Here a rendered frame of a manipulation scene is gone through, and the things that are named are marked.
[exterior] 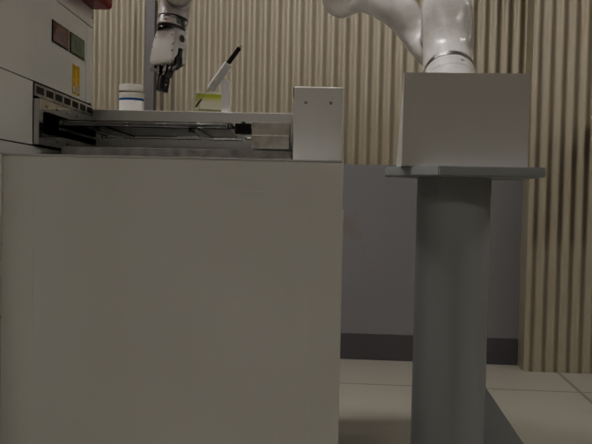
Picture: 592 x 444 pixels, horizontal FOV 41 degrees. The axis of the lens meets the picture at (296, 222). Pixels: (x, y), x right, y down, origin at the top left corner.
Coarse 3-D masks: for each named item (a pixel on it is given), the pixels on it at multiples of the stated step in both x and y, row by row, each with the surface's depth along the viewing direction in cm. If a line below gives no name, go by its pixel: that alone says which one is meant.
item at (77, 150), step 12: (156, 156) 173; (168, 156) 173; (180, 156) 173; (192, 156) 173; (204, 156) 173; (216, 156) 173; (228, 156) 173; (240, 156) 173; (252, 156) 173; (264, 156) 173; (276, 156) 173; (288, 156) 173
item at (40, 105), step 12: (36, 108) 163; (48, 108) 169; (60, 108) 176; (36, 120) 163; (36, 132) 163; (36, 144) 165; (48, 144) 169; (60, 144) 177; (72, 144) 186; (84, 144) 196
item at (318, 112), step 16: (304, 96) 151; (320, 96) 151; (336, 96) 151; (304, 112) 151; (320, 112) 151; (336, 112) 151; (304, 128) 152; (320, 128) 152; (336, 128) 151; (304, 144) 152; (320, 144) 152; (336, 144) 152
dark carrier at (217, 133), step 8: (80, 128) 179; (88, 128) 178; (112, 128) 177; (120, 128) 176; (128, 128) 176; (136, 128) 176; (144, 128) 175; (152, 128) 175; (136, 136) 201; (144, 136) 200; (152, 136) 199; (160, 136) 199; (168, 136) 198; (176, 136) 198; (184, 136) 197; (192, 136) 196; (216, 136) 195; (224, 136) 194; (232, 136) 194
